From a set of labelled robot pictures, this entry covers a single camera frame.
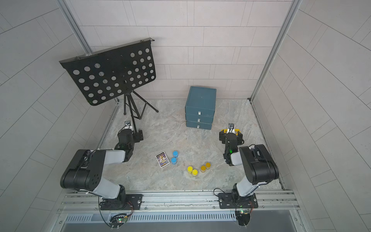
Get teal three-drawer cabinet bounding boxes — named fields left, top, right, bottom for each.
left=185, top=86, right=216, bottom=130

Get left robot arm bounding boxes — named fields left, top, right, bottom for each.
left=60, top=128, right=144, bottom=200

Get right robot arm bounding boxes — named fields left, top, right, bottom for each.
left=219, top=129, right=279, bottom=203

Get orange paint can left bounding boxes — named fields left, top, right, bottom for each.
left=200, top=165, right=206, bottom=173

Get playing card box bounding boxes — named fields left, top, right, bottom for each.
left=156, top=151, right=170, bottom=168

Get black perforated music stand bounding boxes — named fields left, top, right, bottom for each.
left=60, top=38, right=156, bottom=119

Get right circuit board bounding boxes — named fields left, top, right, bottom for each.
left=235, top=210, right=251, bottom=227

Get circuit board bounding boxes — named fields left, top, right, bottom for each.
left=235, top=210, right=251, bottom=227
left=109, top=213, right=128, bottom=230

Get left circuit board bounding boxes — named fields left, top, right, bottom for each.
left=109, top=213, right=128, bottom=230

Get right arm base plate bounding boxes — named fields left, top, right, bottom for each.
left=217, top=192, right=259, bottom=209

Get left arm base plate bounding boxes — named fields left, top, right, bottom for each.
left=99, top=194, right=143, bottom=210

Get aluminium mounting rail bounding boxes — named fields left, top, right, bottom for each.
left=56, top=189, right=299, bottom=215

